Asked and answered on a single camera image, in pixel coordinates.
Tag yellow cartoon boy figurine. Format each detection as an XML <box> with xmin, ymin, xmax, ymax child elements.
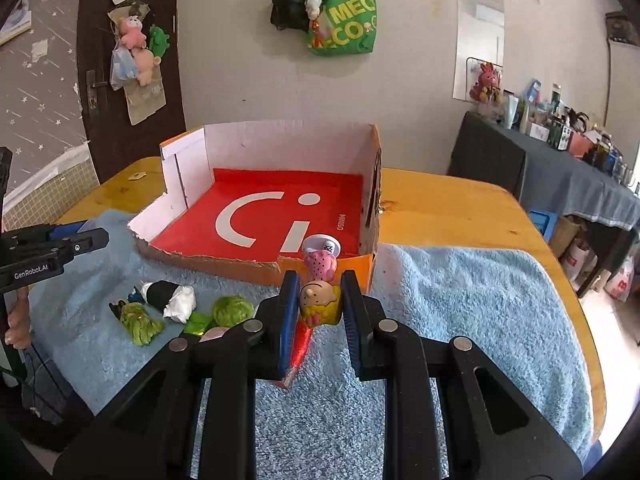
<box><xmin>299</xmin><ymin>281</ymin><xmax>342</xmax><ymax>330</ymax></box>

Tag pink cartoon figurine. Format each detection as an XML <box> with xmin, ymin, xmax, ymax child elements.
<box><xmin>304</xmin><ymin>249</ymin><xmax>337</xmax><ymax>282</ymax></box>

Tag green fuzzy ball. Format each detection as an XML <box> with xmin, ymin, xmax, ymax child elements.
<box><xmin>212</xmin><ymin>295</ymin><xmax>255</xmax><ymax>328</ymax></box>

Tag pink round device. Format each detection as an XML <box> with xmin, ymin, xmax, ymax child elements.
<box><xmin>200</xmin><ymin>326</ymin><xmax>229</xmax><ymax>342</ymax></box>

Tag blue black figurine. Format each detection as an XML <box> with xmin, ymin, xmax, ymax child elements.
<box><xmin>108</xmin><ymin>287</ymin><xmax>145</xmax><ymax>320</ymax></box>

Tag green fuzzy clump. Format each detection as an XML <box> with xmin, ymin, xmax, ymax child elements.
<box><xmin>119</xmin><ymin>302</ymin><xmax>164</xmax><ymax>347</ymax></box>

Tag black white sock roll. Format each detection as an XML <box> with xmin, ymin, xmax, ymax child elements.
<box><xmin>140</xmin><ymin>281</ymin><xmax>196</xmax><ymax>324</ymax></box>

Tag white round lid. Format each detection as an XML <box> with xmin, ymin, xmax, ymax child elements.
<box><xmin>302</xmin><ymin>234</ymin><xmax>342</xmax><ymax>258</ymax></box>

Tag person's left hand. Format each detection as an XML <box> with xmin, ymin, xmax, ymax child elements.
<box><xmin>4</xmin><ymin>287</ymin><xmax>32</xmax><ymax>350</ymax></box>

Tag small wooden tag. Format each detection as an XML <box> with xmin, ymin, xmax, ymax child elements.
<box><xmin>128</xmin><ymin>171</ymin><xmax>146</xmax><ymax>181</ymax></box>

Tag orange cardboard box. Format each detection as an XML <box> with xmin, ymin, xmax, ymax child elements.
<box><xmin>128</xmin><ymin>120</ymin><xmax>382</xmax><ymax>290</ymax></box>

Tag light blue towel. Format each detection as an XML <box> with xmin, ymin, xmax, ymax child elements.
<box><xmin>29</xmin><ymin>210</ymin><xmax>593</xmax><ymax>479</ymax></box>

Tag peach plush toy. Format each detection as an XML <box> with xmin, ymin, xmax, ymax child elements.
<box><xmin>130</xmin><ymin>48</ymin><xmax>162</xmax><ymax>87</ymax></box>

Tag green plush toy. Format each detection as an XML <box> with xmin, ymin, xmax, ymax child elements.
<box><xmin>148</xmin><ymin>25</ymin><xmax>170</xmax><ymax>58</ymax></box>

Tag pink plush toy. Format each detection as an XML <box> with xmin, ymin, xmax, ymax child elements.
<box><xmin>118</xmin><ymin>16</ymin><xmax>146</xmax><ymax>50</ymax></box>

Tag table with blue cloth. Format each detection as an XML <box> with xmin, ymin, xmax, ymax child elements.
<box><xmin>447</xmin><ymin>112</ymin><xmax>639</xmax><ymax>297</ymax></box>

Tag green tote bag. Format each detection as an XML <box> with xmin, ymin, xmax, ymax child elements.
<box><xmin>305</xmin><ymin>0</ymin><xmax>378</xmax><ymax>58</ymax></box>

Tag wall mirror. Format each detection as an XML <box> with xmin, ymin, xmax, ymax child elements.
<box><xmin>452</xmin><ymin>0</ymin><xmax>506</xmax><ymax>102</ymax></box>

